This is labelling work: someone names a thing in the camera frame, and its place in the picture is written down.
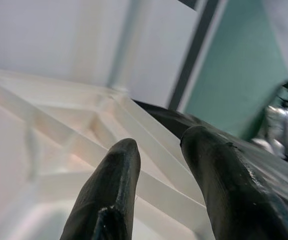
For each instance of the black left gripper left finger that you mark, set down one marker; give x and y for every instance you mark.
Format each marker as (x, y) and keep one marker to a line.
(108, 195)

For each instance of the white plastic table top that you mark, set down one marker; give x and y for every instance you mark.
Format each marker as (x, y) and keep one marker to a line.
(59, 140)

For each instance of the black plastic cover sheet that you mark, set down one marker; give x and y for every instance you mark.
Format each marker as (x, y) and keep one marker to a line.
(258, 160)

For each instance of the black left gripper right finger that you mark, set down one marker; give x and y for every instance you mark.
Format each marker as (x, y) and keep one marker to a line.
(228, 195)

